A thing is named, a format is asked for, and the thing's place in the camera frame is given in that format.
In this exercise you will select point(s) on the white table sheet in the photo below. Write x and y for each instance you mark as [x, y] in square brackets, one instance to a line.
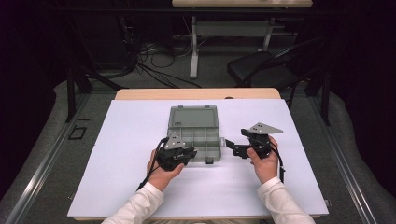
[124, 130]

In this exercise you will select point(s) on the person's right hand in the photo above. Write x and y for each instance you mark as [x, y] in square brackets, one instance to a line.
[264, 169]

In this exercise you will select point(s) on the grey transparent compartment box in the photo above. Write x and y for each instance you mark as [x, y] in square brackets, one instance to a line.
[202, 140]

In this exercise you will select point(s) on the black folding chair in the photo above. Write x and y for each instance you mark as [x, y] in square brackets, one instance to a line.
[249, 67]

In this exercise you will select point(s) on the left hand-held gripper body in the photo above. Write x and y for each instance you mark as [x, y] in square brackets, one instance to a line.
[169, 157]

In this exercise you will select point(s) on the aluminium floor rail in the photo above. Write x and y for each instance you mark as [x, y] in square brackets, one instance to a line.
[345, 165]
[40, 174]

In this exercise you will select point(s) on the person's left hand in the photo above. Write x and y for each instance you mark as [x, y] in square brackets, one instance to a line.
[162, 177]

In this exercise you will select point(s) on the white metal frame desk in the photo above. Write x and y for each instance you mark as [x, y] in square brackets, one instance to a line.
[230, 28]

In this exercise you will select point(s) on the black metal stand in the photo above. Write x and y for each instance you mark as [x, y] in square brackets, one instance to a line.
[325, 99]
[71, 93]

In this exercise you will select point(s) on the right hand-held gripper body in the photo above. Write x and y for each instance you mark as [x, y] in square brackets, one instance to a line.
[260, 144]

